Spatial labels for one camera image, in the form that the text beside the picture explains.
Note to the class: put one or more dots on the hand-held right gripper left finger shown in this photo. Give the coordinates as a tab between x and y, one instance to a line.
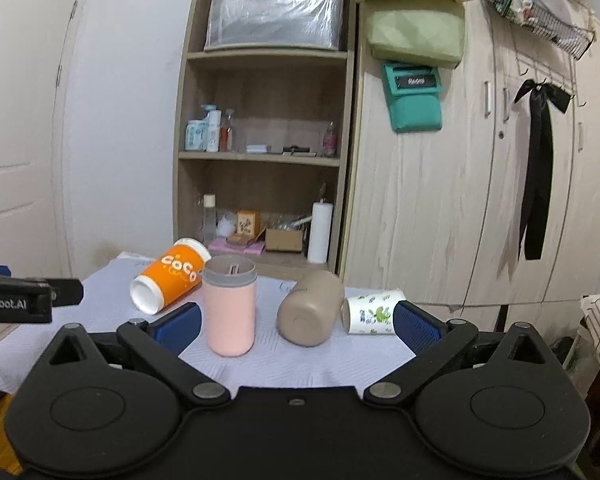
179	329

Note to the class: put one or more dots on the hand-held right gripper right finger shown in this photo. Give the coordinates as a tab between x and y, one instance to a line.
420	326

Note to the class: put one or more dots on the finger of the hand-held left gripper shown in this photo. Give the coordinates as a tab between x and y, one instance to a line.
69	291

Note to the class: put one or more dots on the white printed paper cup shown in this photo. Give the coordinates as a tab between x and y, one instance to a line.
372	312

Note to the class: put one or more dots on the orange paper cup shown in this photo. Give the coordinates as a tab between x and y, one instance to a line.
172	275

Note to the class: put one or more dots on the beige plastic cup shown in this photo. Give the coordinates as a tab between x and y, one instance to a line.
310	310

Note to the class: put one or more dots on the pink cup with grey lid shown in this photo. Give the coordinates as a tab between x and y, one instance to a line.
229	310

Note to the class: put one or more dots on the pink flat pad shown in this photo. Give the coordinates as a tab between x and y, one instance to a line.
220	247

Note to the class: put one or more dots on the small brown box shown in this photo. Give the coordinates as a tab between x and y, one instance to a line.
240	240

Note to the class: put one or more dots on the clear bottle with beige cap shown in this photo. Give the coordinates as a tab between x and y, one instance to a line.
209	220

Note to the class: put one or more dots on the white crumpled bag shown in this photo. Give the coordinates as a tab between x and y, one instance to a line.
226	226

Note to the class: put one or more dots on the white table cloth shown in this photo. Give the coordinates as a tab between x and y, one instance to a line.
290	360

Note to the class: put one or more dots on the orange patterned box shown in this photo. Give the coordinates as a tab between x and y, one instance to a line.
248	222

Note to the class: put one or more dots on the white paper towel roll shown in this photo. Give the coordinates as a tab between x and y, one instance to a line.
320	232

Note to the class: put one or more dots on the small cardboard box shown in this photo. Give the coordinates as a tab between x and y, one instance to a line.
284	241

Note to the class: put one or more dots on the light wooden wardrobe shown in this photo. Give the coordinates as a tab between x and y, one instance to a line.
470	185

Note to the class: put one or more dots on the white door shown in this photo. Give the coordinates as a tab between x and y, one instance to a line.
15	125

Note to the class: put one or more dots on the small white box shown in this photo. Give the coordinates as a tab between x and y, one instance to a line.
258	148

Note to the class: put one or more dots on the clear bottle with red liquid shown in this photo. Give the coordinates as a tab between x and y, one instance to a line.
226	132

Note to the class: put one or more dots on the black ribbon bow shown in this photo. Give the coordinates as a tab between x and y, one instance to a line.
539	160

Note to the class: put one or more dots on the white bottle with blue cap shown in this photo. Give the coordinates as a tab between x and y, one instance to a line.
213	127

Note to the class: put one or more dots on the small pink bottle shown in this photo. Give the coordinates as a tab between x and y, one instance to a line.
330	140

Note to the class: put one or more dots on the small dark flat case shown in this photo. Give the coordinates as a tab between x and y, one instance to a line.
298	150

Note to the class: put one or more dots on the teal fabric bag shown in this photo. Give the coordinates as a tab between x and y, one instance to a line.
415	105

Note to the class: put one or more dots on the wooden shelf unit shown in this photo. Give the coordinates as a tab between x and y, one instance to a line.
260	95

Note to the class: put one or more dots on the metal hook rack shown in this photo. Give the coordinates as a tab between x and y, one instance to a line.
550	77

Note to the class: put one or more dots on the green cushion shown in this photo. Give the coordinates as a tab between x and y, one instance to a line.
415	30

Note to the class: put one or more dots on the plastic-wrapped grey storage box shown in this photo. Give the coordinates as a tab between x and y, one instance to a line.
275	20

